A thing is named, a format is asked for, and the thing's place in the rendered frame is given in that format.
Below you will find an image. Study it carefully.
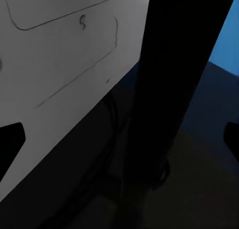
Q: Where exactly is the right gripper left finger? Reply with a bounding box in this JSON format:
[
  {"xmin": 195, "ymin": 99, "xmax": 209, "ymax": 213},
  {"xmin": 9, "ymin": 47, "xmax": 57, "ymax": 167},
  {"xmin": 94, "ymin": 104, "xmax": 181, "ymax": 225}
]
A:
[{"xmin": 0, "ymin": 123, "xmax": 26, "ymax": 182}]

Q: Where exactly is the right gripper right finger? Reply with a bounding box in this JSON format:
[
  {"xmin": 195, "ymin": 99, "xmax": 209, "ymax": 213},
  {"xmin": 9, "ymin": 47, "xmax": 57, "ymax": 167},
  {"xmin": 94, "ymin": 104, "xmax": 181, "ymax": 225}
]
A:
[{"xmin": 223, "ymin": 122, "xmax": 239, "ymax": 162}]

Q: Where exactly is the monitor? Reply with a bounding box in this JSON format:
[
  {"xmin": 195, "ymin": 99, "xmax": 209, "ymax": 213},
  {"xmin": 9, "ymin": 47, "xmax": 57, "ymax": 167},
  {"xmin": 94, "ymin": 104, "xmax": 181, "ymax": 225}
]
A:
[{"xmin": 0, "ymin": 0, "xmax": 234, "ymax": 229}]

